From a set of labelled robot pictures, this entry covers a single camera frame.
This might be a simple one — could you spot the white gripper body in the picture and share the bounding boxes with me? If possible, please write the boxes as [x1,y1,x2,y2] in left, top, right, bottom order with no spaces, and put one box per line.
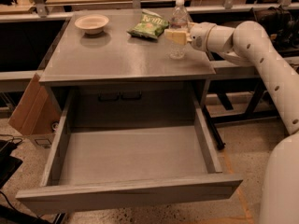
[190,22,216,51]

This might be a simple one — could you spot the clear plastic water bottle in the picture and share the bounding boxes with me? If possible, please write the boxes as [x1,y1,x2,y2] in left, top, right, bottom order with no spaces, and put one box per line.
[169,0,189,60]

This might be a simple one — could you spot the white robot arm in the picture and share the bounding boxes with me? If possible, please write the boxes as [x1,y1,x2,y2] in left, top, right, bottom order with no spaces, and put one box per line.
[164,21,299,224]

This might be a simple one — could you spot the grey open top drawer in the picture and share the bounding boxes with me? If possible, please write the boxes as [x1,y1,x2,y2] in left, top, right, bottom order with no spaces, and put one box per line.
[16,87,243,214]

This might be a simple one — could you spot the green chip bag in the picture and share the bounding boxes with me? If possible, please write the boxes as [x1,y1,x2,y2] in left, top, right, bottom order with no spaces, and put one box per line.
[127,9,169,40]

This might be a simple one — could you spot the grey cabinet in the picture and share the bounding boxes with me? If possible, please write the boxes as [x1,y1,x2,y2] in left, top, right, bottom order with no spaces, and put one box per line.
[40,9,214,131]

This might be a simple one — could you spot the black side table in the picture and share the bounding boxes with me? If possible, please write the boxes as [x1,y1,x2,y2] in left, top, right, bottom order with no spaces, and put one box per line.
[202,20,299,151]

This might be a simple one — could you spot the black device on table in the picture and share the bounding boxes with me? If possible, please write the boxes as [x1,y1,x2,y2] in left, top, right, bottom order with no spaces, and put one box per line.
[252,7,299,49]

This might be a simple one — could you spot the white paper bowl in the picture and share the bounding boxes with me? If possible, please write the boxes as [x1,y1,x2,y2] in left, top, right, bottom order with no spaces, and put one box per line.
[75,14,109,35]

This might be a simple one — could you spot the brown cardboard box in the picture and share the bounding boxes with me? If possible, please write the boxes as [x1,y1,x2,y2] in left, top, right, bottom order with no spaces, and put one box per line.
[8,74,61,148]

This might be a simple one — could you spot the black equipment at left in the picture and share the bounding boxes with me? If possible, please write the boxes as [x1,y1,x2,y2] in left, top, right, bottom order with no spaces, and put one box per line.
[0,133,66,224]

